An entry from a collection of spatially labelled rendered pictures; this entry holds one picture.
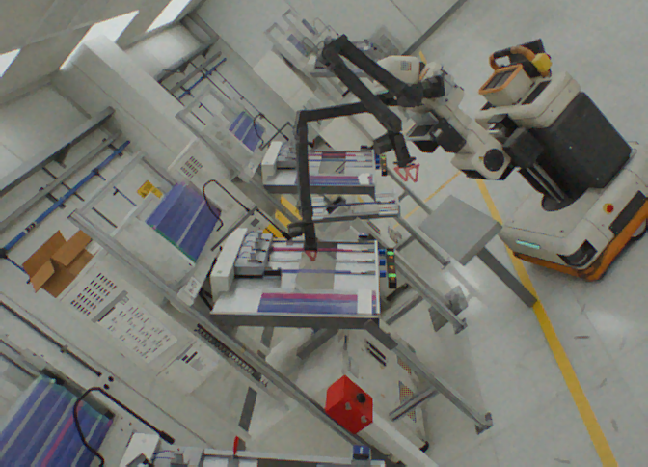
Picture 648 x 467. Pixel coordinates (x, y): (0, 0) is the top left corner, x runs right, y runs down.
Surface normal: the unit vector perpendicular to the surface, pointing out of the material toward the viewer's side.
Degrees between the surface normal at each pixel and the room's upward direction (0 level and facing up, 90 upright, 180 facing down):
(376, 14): 90
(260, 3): 90
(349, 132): 90
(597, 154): 90
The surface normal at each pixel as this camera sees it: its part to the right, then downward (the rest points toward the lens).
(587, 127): 0.25, 0.11
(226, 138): -0.07, 0.44
